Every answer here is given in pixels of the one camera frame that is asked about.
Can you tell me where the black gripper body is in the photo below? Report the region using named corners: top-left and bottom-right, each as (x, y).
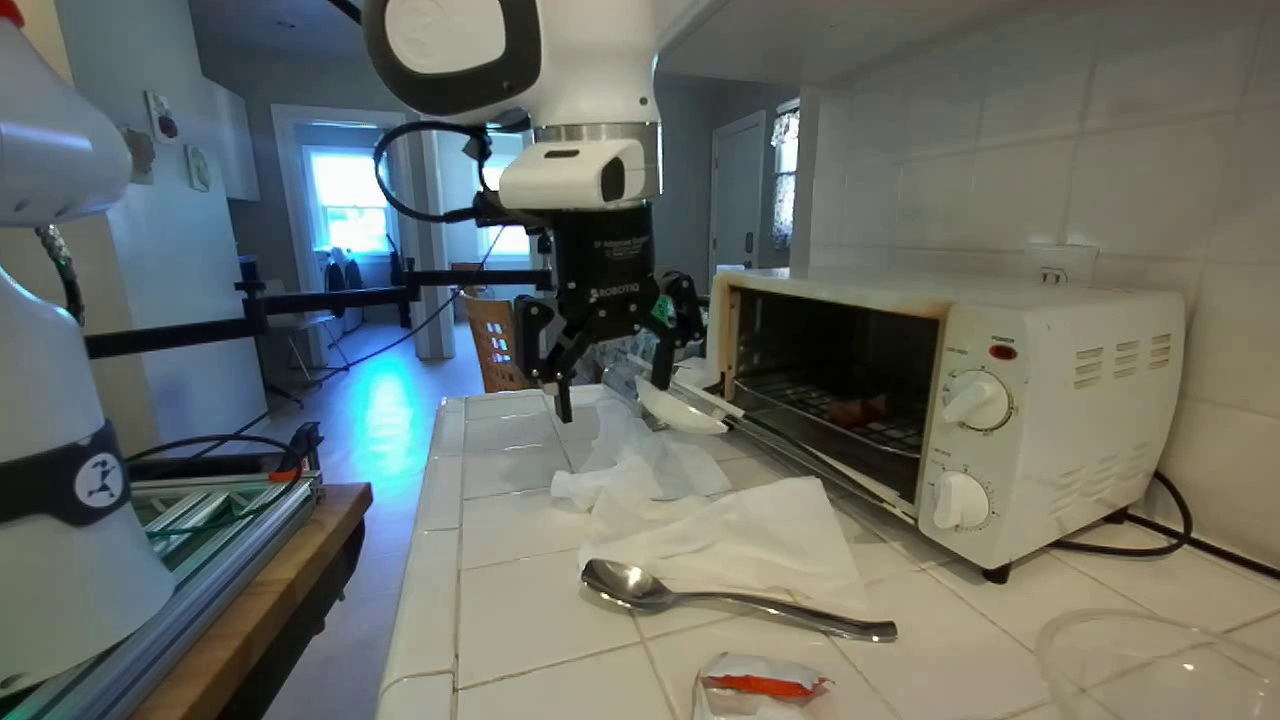
top-left (515, 210), bottom-right (706, 385)

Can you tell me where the toaster oven glass door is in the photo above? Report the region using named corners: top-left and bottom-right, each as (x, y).
top-left (632, 375), bottom-right (926, 525)

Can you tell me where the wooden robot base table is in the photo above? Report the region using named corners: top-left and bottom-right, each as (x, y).
top-left (0, 467), bottom-right (376, 720)

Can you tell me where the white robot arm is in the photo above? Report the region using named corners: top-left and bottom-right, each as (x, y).
top-left (0, 0), bottom-right (688, 692)

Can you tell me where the white toaster oven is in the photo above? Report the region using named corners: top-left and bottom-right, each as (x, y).
top-left (709, 269), bottom-right (1183, 575)

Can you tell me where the wooden chair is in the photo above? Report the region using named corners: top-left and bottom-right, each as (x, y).
top-left (463, 297), bottom-right (533, 392)

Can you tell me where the crumpled white paper towel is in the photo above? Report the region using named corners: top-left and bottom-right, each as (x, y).
top-left (552, 399), bottom-right (732, 515)

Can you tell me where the white paper napkin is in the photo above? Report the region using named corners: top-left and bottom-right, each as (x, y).
top-left (578, 475), bottom-right (875, 616)

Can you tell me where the metal spoon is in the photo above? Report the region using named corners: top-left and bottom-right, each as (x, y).
top-left (582, 559), bottom-right (895, 644)

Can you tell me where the red and white sauce packet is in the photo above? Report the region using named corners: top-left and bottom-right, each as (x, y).
top-left (694, 653), bottom-right (829, 720)

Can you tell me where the clear plastic container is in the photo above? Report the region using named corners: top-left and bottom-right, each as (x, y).
top-left (1036, 609), bottom-right (1280, 720)

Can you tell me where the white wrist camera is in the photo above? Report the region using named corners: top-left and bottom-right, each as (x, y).
top-left (499, 140), bottom-right (657, 213)

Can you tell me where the black mounting rail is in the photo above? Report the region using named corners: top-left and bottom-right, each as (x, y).
top-left (85, 269), bottom-right (552, 362)

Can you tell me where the white wall outlet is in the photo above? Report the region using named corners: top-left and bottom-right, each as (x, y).
top-left (1024, 235), bottom-right (1101, 285)

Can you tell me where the black power cable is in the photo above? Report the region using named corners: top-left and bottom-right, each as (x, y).
top-left (1053, 467), bottom-right (1280, 584)

